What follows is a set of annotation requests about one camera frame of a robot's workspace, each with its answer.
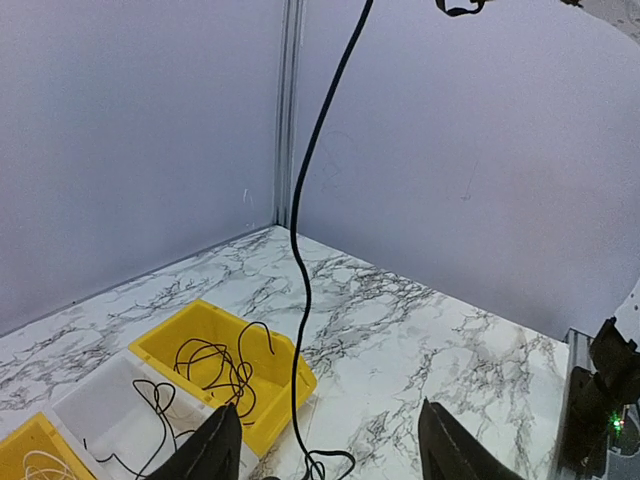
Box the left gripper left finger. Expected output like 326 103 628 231
148 404 242 480

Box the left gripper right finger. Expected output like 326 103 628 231
418 399 522 480

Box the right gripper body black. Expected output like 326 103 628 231
435 0 487 16

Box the long thin black cable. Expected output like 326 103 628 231
173 322 277 426

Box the black cable bundle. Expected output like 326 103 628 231
269 0 374 480

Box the thin white cable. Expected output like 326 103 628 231
19 449 76 480

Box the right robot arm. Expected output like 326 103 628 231
418 288 639 479

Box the white translucent plastic bin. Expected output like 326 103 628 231
45 351 212 479

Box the right yellow plastic bin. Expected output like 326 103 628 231
129 300 295 458

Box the yellow plastic bin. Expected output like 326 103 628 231
129 300 295 458
1 413 95 480

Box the left yellow plastic bin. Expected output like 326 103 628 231
1 413 95 480

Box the right corner post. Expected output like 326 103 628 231
273 0 305 228

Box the aluminium frame rail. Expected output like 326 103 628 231
549 327 640 480

